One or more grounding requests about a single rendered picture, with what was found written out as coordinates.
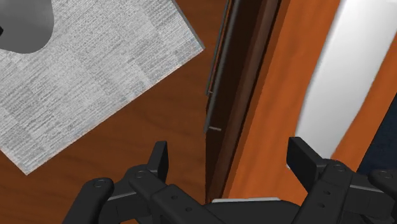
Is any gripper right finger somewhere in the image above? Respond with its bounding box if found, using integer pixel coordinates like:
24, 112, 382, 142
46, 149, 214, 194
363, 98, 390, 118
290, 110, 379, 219
285, 136, 397, 224

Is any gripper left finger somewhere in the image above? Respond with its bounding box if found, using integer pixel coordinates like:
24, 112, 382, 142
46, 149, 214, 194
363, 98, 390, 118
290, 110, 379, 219
62, 141, 225, 224

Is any brown wooden chest of drawers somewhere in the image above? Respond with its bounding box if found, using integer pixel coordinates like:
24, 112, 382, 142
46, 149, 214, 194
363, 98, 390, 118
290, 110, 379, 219
203, 0, 397, 206

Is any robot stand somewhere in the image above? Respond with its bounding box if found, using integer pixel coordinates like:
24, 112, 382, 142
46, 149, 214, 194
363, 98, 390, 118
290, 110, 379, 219
0, 0, 205, 176

